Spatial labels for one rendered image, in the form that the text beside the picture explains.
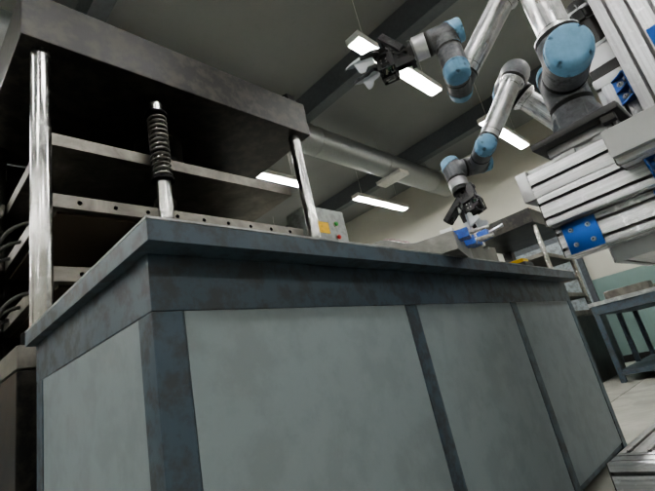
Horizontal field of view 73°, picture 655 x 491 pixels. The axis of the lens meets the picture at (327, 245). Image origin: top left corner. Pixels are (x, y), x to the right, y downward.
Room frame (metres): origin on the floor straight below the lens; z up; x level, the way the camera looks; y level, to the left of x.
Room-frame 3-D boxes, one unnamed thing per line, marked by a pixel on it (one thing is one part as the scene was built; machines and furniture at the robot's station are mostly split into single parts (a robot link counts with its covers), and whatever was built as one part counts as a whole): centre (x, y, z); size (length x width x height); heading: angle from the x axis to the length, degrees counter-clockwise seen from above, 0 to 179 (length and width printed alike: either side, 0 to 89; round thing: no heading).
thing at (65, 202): (1.88, 0.74, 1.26); 1.10 x 0.74 x 0.05; 138
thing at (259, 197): (1.89, 0.75, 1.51); 1.10 x 0.70 x 0.05; 138
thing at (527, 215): (5.87, -2.61, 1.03); 1.54 x 0.94 x 2.06; 138
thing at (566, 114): (1.13, -0.78, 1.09); 0.15 x 0.15 x 0.10
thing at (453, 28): (1.10, -0.48, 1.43); 0.11 x 0.08 x 0.09; 70
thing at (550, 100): (1.13, -0.77, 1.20); 0.13 x 0.12 x 0.14; 160
